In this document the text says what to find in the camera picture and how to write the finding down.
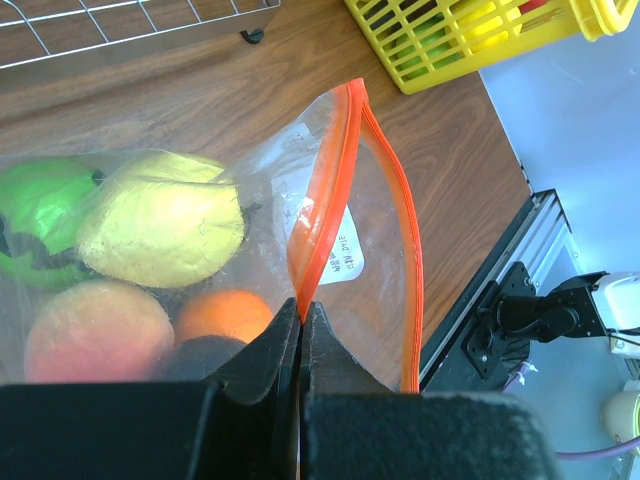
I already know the green striped melon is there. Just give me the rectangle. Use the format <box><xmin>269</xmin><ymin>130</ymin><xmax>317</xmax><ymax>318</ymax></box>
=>
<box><xmin>1</xmin><ymin>157</ymin><xmax>105</xmax><ymax>290</ymax></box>

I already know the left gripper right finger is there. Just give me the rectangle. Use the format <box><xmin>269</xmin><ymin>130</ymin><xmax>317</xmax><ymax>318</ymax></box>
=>
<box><xmin>300</xmin><ymin>302</ymin><xmax>558</xmax><ymax>479</ymax></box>

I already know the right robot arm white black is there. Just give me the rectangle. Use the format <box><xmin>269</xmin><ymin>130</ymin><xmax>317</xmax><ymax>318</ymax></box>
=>
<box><xmin>464</xmin><ymin>264</ymin><xmax>639</xmax><ymax>362</ymax></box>

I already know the clear orange-zipper zip bag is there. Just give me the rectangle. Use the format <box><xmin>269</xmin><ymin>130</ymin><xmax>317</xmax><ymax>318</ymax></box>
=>
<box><xmin>1</xmin><ymin>79</ymin><xmax>423</xmax><ymax>392</ymax></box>

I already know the dark purple plum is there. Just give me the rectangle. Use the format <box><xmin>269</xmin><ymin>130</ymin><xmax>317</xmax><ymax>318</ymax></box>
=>
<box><xmin>159</xmin><ymin>335</ymin><xmax>246</xmax><ymax>381</ymax></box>

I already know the metal dish rack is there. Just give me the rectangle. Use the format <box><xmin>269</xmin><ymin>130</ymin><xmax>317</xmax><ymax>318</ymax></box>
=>
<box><xmin>1</xmin><ymin>0</ymin><xmax>281</xmax><ymax>70</ymax></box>

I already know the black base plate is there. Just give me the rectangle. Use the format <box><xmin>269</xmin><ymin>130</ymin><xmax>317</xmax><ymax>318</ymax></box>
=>
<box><xmin>420</xmin><ymin>190</ymin><xmax>566</xmax><ymax>392</ymax></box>

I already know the orange fruit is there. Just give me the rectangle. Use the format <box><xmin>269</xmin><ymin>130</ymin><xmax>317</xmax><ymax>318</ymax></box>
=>
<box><xmin>175</xmin><ymin>289</ymin><xmax>274</xmax><ymax>344</ymax></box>

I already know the pink yellow peach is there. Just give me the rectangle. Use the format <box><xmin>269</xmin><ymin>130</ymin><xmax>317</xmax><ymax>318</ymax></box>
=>
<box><xmin>24</xmin><ymin>280</ymin><xmax>174</xmax><ymax>383</ymax></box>

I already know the yellow plastic basket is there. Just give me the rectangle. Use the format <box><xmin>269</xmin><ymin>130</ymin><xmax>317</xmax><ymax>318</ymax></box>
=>
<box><xmin>346</xmin><ymin>0</ymin><xmax>638</xmax><ymax>94</ymax></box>

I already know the yellow pear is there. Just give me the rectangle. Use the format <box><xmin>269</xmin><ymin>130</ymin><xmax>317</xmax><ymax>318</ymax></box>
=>
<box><xmin>77</xmin><ymin>152</ymin><xmax>245</xmax><ymax>288</ymax></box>

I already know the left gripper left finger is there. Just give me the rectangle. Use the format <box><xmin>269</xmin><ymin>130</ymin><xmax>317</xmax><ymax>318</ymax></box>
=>
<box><xmin>1</xmin><ymin>299</ymin><xmax>301</xmax><ymax>479</ymax></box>

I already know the aluminium frame rail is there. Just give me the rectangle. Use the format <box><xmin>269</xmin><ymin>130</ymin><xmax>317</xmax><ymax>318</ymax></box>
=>
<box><xmin>514</xmin><ymin>190</ymin><xmax>585</xmax><ymax>278</ymax></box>

